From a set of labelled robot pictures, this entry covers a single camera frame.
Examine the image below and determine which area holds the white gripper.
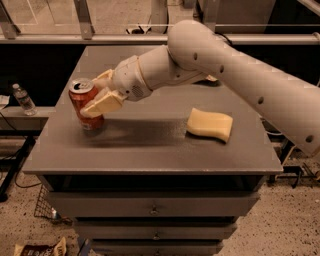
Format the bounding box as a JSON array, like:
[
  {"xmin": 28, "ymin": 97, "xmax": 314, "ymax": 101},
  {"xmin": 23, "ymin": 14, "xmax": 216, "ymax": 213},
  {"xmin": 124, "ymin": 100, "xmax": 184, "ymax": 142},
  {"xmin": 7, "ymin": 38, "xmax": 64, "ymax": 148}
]
[{"xmin": 80, "ymin": 55, "xmax": 152, "ymax": 118}]

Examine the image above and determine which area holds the red coke can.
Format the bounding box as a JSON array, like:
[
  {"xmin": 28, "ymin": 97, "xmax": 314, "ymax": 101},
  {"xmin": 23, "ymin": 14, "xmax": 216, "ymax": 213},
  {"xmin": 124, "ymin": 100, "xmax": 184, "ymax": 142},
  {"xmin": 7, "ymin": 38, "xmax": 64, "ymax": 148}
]
[{"xmin": 69, "ymin": 78, "xmax": 104, "ymax": 130}]

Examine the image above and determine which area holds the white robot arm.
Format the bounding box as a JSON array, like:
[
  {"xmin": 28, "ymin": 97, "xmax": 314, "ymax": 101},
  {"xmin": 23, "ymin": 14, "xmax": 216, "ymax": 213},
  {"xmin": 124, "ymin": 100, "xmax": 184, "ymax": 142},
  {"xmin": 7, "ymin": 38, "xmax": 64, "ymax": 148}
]
[{"xmin": 80, "ymin": 20, "xmax": 320, "ymax": 158}]

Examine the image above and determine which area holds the clear plastic water bottle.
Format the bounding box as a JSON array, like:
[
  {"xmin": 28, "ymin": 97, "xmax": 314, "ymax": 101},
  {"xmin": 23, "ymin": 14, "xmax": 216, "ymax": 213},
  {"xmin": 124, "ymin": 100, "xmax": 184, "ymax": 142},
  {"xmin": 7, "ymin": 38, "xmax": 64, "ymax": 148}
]
[{"xmin": 12, "ymin": 84, "xmax": 37, "ymax": 116}]

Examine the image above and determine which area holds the grey drawer cabinet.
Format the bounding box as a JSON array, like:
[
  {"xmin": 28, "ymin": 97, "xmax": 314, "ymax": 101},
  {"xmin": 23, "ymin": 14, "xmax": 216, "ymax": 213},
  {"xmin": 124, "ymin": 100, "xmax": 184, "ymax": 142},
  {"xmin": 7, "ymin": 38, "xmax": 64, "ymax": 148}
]
[{"xmin": 22, "ymin": 45, "xmax": 284, "ymax": 256}]

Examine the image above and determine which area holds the green chip bag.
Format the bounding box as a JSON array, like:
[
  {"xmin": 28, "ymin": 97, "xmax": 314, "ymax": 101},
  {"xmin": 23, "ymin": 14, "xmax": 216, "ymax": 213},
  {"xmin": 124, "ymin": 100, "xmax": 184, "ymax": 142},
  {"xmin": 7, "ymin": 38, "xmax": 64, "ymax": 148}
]
[{"xmin": 206, "ymin": 75, "xmax": 218, "ymax": 82}]

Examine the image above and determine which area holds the yellow sponge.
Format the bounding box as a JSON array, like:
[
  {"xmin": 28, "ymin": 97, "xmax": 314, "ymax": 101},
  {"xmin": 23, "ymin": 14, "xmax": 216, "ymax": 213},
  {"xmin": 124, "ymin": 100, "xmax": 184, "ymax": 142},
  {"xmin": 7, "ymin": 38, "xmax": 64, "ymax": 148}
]
[{"xmin": 186, "ymin": 108, "xmax": 233, "ymax": 143}]

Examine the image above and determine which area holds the brown snack bag on floor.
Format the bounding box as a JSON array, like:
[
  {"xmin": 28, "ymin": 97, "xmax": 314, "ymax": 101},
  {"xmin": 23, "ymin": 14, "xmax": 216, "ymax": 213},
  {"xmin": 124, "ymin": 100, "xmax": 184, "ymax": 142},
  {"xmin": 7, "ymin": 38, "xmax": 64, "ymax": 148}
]
[{"xmin": 13, "ymin": 238, "xmax": 67, "ymax": 256}]

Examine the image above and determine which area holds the metal railing frame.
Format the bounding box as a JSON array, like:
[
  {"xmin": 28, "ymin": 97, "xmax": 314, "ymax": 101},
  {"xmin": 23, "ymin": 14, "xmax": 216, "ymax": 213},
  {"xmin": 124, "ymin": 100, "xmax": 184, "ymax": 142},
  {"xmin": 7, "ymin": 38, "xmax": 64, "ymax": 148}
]
[{"xmin": 0, "ymin": 0, "xmax": 320, "ymax": 45}]

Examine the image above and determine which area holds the black cable on floor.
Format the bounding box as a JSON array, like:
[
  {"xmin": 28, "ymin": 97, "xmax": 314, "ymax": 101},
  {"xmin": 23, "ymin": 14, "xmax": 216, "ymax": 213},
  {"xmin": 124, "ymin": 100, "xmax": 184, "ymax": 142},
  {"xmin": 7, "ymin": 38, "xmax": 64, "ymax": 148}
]
[{"xmin": 0, "ymin": 111, "xmax": 43, "ymax": 189}]

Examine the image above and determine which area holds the wire mesh basket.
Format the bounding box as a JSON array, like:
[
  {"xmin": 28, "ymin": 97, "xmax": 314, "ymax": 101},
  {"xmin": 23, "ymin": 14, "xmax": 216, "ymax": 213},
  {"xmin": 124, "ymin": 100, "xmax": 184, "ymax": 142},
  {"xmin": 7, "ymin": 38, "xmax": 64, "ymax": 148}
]
[{"xmin": 34, "ymin": 186, "xmax": 61, "ymax": 221}]

